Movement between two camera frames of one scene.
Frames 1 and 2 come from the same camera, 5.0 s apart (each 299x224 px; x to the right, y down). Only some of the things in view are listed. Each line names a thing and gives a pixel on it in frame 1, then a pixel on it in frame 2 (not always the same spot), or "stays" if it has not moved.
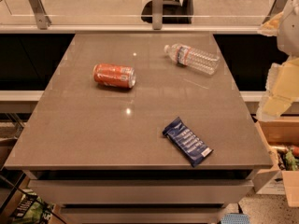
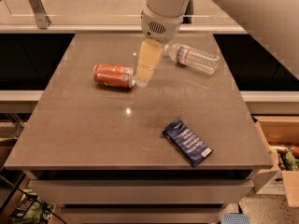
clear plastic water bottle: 192,58 stays
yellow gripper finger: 282,90 → 160,29
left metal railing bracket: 43,21 stays
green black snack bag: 32,209 stays
